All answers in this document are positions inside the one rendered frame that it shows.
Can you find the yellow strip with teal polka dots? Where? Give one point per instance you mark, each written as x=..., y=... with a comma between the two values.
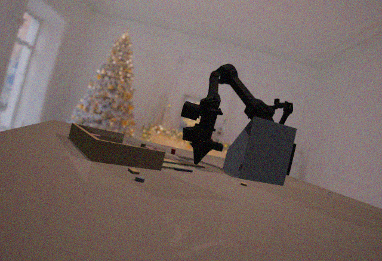
x=171, y=166

